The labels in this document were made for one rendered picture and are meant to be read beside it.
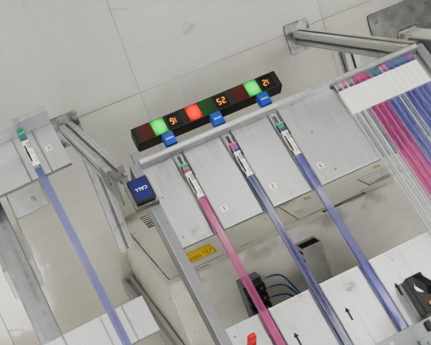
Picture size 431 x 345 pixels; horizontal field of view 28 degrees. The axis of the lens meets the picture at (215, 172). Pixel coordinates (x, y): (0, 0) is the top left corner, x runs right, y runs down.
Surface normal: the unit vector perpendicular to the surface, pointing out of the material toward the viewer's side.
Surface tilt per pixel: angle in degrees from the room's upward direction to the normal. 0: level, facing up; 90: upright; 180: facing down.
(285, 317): 42
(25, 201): 0
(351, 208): 0
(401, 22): 0
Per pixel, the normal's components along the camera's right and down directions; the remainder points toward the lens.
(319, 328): 0.03, -0.45
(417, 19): 0.33, 0.21
